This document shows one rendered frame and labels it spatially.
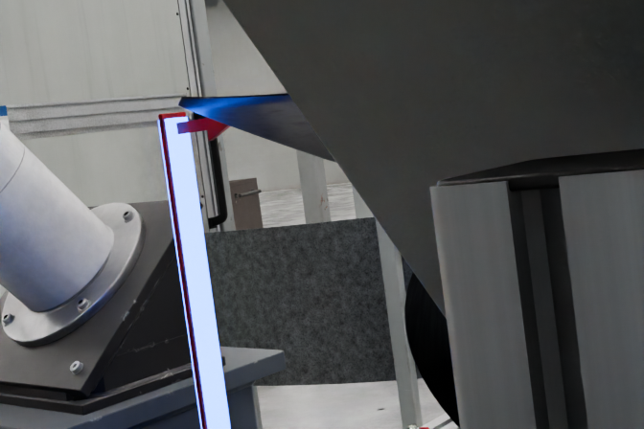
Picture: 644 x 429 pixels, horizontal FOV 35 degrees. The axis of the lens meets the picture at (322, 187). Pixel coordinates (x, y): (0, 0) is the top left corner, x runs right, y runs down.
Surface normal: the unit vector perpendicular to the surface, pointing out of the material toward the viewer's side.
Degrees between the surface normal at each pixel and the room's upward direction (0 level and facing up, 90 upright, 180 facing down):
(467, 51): 130
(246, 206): 90
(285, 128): 164
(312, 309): 90
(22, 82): 89
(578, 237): 90
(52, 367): 42
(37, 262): 114
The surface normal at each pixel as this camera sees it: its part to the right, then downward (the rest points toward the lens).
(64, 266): 0.51, 0.25
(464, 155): -0.39, 0.73
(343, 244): -0.29, 0.09
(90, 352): -0.53, -0.66
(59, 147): 0.78, -0.07
